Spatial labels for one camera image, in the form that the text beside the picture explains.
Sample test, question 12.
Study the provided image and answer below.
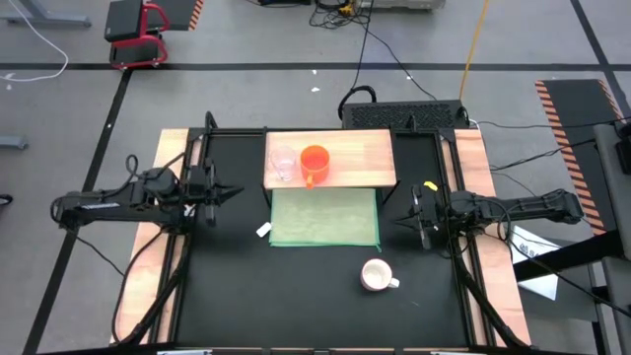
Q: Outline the black base cable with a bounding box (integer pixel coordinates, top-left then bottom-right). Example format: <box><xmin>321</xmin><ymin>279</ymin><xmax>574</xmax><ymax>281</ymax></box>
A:
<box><xmin>110</xmin><ymin>225</ymin><xmax>170</xmax><ymax>345</ymax></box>

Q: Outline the green microfibre cloth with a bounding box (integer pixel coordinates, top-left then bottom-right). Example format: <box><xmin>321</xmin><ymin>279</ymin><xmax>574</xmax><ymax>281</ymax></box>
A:
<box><xmin>268</xmin><ymin>188</ymin><xmax>383</xmax><ymax>252</ymax></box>

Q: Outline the white mug patterned outside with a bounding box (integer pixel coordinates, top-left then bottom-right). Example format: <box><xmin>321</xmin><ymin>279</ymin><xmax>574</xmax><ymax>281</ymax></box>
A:
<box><xmin>360</xmin><ymin>258</ymin><xmax>401</xmax><ymax>293</ymax></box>

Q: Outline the long black floor cable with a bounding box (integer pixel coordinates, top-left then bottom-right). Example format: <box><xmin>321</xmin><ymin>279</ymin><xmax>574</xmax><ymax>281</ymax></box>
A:
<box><xmin>363</xmin><ymin>27</ymin><xmax>440</xmax><ymax>103</ymax></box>

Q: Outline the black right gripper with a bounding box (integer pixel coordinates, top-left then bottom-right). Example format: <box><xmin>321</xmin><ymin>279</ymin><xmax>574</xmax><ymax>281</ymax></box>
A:
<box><xmin>393</xmin><ymin>182</ymin><xmax>449</xmax><ymax>250</ymax></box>

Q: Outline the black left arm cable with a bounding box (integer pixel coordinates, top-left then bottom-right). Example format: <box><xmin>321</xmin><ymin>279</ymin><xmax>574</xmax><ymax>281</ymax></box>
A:
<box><xmin>124</xmin><ymin>154</ymin><xmax>186</xmax><ymax>184</ymax></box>

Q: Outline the grey table leg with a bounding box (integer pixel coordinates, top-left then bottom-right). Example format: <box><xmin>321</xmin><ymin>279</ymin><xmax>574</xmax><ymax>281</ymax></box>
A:
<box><xmin>0</xmin><ymin>0</ymin><xmax>93</xmax><ymax>29</ymax></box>

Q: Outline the red and black stool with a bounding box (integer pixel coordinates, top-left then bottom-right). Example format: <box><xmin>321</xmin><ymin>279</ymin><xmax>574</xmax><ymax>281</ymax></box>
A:
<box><xmin>104</xmin><ymin>0</ymin><xmax>172</xmax><ymax>70</ymax></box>

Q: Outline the wooden shelf with black legs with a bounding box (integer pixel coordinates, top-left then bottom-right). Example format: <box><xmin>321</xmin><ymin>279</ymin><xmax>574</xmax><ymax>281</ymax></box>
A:
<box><xmin>259</xmin><ymin>128</ymin><xmax>400</xmax><ymax>208</ymax></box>

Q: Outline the clear plastic cup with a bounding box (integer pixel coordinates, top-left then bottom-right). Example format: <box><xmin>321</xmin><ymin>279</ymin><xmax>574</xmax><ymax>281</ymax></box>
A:
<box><xmin>268</xmin><ymin>145</ymin><xmax>299</xmax><ymax>182</ymax></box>

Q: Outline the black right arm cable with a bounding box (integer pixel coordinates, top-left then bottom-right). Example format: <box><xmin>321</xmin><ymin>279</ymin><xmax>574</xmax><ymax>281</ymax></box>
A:
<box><xmin>495</xmin><ymin>196</ymin><xmax>517</xmax><ymax>244</ymax></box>

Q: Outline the black floor cable bundle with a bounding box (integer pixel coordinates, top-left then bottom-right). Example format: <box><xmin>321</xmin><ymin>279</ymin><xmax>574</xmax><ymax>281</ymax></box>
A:
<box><xmin>308</xmin><ymin>0</ymin><xmax>375</xmax><ymax>31</ymax></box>

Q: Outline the black computer case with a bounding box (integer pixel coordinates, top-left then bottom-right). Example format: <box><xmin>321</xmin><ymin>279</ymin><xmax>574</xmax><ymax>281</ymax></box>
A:
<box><xmin>339</xmin><ymin>100</ymin><xmax>469</xmax><ymax>131</ymax></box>

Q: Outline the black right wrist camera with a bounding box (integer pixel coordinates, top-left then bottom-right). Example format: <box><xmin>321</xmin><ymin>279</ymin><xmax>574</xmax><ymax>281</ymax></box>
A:
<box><xmin>427</xmin><ymin>192</ymin><xmax>448</xmax><ymax>226</ymax></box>

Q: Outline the white paper sheet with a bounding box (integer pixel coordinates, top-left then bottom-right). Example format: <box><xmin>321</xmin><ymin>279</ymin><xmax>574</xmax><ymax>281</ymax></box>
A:
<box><xmin>507</xmin><ymin>224</ymin><xmax>561</xmax><ymax>302</ymax></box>

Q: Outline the orange plastic mug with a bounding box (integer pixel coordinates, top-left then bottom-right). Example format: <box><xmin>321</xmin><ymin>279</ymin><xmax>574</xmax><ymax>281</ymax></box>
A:
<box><xmin>299</xmin><ymin>144</ymin><xmax>331</xmax><ymax>190</ymax></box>

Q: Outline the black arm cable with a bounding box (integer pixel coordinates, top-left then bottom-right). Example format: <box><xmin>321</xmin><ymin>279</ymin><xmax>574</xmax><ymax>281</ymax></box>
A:
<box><xmin>495</xmin><ymin>196</ymin><xmax>517</xmax><ymax>244</ymax></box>
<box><xmin>124</xmin><ymin>154</ymin><xmax>186</xmax><ymax>184</ymax></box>

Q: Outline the black frame crossbeam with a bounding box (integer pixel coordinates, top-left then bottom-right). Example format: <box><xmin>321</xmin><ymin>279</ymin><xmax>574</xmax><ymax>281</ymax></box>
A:
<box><xmin>36</xmin><ymin>343</ymin><xmax>588</xmax><ymax>355</ymax></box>

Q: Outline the small black hazard-striped mat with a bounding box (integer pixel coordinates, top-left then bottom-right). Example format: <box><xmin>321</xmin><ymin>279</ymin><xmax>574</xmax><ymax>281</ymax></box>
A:
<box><xmin>161</xmin><ymin>0</ymin><xmax>205</xmax><ymax>32</ymax></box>

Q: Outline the yellow floor cable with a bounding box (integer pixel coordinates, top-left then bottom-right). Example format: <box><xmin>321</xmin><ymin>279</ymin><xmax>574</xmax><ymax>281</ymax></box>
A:
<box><xmin>457</xmin><ymin>0</ymin><xmax>492</xmax><ymax>103</ymax></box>

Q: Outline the black mat with hazard stripes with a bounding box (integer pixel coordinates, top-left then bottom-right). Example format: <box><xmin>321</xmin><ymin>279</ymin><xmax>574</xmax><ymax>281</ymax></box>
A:
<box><xmin>534</xmin><ymin>78</ymin><xmax>626</xmax><ymax>237</ymax></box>

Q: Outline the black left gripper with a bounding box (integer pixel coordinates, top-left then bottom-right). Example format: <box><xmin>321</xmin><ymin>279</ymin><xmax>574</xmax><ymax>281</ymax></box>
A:
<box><xmin>202</xmin><ymin>157</ymin><xmax>245</xmax><ymax>229</ymax></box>

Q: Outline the white floor cable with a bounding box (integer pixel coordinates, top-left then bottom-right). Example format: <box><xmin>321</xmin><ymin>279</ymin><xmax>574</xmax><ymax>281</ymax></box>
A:
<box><xmin>0</xmin><ymin>0</ymin><xmax>69</xmax><ymax>83</ymax></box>

